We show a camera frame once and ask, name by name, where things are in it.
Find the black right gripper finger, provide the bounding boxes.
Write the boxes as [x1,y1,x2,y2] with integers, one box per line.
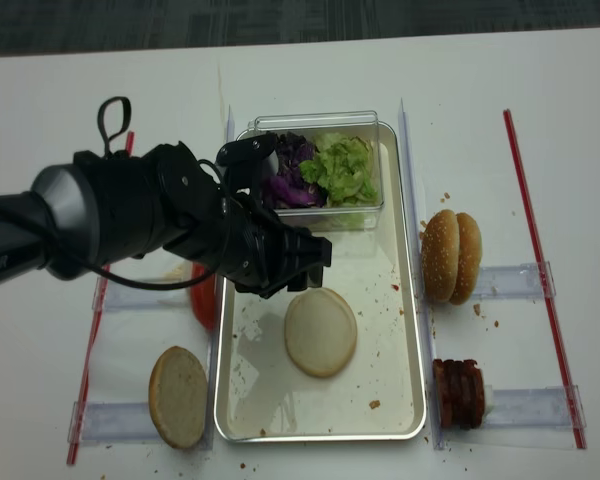
[307,265,324,288]

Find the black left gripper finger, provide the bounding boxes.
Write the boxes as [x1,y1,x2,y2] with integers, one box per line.
[287,271,308,292]

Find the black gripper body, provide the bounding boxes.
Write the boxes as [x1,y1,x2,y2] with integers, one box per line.
[217,193,332,299]

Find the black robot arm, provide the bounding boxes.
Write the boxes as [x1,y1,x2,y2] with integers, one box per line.
[0,134,332,298]

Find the purple lettuce leaves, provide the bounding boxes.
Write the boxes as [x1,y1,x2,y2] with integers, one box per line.
[262,132,327,209]

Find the red tomato slices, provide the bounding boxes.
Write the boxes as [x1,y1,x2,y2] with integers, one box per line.
[189,276,216,331]

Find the green lettuce leaves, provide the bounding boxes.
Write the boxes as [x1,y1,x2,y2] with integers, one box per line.
[300,132,378,206]

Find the clear plastic salad container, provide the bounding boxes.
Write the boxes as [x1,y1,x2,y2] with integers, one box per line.
[238,110,384,232]

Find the metal baking tray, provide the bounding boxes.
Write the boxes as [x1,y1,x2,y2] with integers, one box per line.
[214,125,426,443]

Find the sesame bun front right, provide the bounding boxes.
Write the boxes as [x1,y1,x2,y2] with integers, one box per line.
[421,209,460,303]

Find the sesame bun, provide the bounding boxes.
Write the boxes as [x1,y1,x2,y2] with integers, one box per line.
[421,209,460,303]
[450,212,482,305]

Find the sesame bun rear right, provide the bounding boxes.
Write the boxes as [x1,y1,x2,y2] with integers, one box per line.
[450,212,482,305]

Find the clear divider upper left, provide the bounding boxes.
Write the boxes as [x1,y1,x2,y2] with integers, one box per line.
[92,279,191,312]

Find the plain bun half left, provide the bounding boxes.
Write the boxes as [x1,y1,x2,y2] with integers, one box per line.
[148,346,208,449]

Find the clear divider upper right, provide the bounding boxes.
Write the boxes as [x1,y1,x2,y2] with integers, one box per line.
[470,262,556,300]

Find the left red tape strip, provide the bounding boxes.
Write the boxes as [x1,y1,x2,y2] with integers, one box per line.
[65,130,136,464]

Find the red tape strip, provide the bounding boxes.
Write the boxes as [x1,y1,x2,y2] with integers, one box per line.
[65,130,136,464]
[503,109,588,450]

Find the clear divider lower left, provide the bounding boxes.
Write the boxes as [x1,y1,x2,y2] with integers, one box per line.
[67,402,160,444]

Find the right red tape strip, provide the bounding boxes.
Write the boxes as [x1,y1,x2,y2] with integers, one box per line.
[503,109,588,450]

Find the clear divider lower right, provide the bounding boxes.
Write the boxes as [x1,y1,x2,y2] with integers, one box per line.
[482,385,587,430]

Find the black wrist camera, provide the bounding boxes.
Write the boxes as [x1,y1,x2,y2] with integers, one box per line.
[216,132,279,201]

